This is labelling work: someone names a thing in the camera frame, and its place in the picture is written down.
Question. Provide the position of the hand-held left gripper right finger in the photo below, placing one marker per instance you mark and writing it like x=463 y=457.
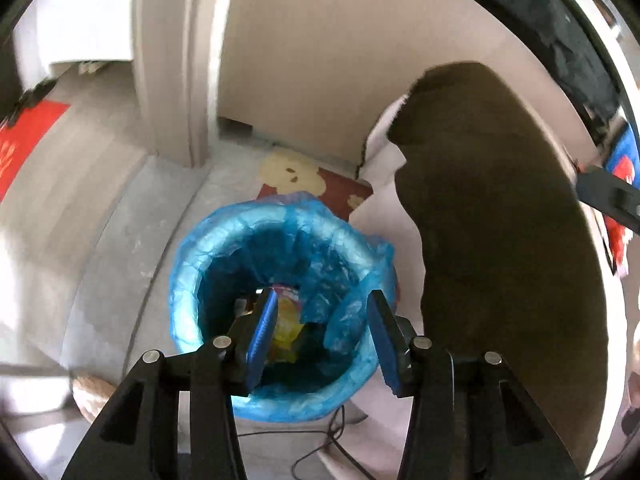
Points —
x=382 y=345

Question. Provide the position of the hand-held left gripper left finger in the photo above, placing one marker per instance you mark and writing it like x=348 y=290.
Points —
x=262 y=340

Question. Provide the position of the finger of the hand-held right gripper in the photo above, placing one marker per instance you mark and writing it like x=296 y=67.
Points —
x=607 y=192

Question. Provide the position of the yellow snack bag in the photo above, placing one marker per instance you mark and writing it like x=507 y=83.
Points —
x=285 y=330

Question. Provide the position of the pink white snack packet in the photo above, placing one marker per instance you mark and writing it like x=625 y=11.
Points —
x=287 y=291

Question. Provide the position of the trash bin with blue bag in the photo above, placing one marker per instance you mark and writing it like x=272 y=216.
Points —
x=215 y=260

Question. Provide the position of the red snack packet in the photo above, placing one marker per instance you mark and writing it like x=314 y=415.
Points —
x=617 y=240

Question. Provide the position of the dark brown table top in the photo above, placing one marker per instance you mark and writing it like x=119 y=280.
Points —
x=500 y=260

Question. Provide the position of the white table cover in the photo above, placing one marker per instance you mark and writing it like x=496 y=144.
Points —
x=385 y=195

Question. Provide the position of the yellow red floor mat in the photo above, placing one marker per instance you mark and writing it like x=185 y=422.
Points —
x=310 y=180

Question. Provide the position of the red door mat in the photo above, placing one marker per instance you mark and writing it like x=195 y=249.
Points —
x=25 y=140

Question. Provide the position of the white shoes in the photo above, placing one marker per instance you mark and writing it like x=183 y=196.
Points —
x=90 y=66

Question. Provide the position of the black shoes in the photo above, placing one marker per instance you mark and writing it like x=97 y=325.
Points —
x=30 y=97

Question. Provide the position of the white cabinet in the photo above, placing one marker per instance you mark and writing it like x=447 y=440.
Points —
x=75 y=10

